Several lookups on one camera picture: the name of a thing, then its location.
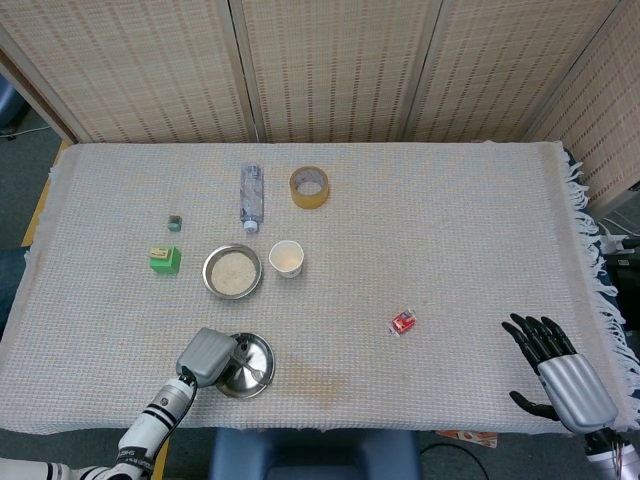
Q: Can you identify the white paper cup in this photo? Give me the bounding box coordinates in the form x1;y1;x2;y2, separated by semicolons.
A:
268;240;306;279

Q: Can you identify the grey black right robot hand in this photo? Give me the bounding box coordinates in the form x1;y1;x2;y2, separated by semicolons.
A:
501;313;620;434

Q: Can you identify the white power strip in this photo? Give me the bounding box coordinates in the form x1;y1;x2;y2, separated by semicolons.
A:
597;217;640;251

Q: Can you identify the green cube block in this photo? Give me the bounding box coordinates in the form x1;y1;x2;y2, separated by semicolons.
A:
148;246;183;275

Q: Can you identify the white powder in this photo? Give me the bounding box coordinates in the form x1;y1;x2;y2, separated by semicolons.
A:
209;251;257;294

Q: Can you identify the orange printed paper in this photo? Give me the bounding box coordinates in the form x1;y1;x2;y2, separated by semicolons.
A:
434;428;501;449

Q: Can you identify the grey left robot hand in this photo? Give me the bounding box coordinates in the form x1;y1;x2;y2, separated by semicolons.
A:
175;327;250;389

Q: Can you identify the round steel plate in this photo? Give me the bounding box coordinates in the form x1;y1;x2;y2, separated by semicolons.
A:
214;332;277;400

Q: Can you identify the blue padded robot base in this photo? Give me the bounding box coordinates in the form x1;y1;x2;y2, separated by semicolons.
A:
207;428;424;480

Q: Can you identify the black box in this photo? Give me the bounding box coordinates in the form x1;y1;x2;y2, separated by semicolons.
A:
604;239;640;304

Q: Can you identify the clear plastic water bottle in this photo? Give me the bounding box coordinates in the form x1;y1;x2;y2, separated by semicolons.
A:
239;162;264;234

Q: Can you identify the red snack packet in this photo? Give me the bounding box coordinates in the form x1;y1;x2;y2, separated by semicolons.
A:
386;308;419;338

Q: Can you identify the steel bowl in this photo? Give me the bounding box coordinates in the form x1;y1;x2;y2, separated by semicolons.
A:
202;243;264;301

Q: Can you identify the woven bamboo folding screen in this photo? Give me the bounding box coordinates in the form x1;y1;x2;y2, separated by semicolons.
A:
0;0;640;216

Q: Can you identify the yellow packing tape roll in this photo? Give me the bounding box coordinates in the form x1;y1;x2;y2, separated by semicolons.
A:
289;165;331;210

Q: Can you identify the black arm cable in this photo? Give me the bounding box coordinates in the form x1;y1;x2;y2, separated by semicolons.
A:
158;366;199;451

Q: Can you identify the beige woven tablecloth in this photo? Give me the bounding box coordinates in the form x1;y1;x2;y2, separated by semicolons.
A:
0;141;640;436

